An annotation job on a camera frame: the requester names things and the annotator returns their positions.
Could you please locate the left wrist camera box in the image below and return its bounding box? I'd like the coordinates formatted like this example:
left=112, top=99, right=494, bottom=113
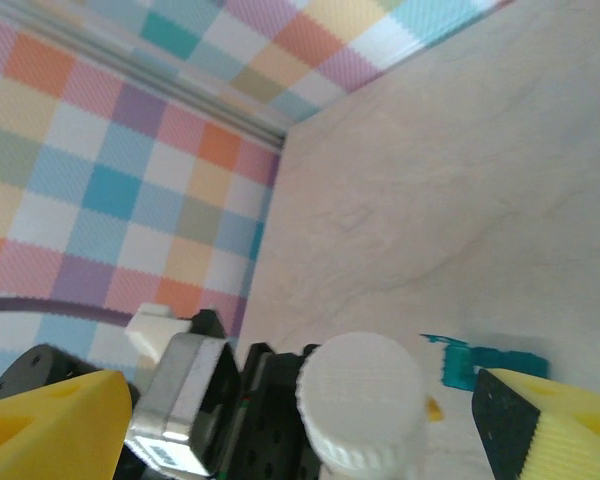
left=124, top=302, right=242, bottom=479

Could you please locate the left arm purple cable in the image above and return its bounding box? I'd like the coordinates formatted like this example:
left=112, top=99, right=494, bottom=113
left=0, top=296, right=134, bottom=327

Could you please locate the white ribbed bottle cap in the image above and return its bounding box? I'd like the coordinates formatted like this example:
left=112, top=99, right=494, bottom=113
left=294, top=332, right=429, bottom=474

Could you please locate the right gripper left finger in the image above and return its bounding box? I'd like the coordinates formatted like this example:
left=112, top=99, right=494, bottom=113
left=0, top=368, right=134, bottom=480

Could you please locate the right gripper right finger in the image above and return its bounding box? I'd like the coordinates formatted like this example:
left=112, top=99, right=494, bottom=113
left=471, top=366, right=600, bottom=480

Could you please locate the aluminium corner post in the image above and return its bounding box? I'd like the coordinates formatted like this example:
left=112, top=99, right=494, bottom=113
left=0, top=0, right=287, bottom=151

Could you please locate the teal weekly pill organizer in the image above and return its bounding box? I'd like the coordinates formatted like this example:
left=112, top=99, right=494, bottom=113
left=419, top=332, right=551, bottom=391

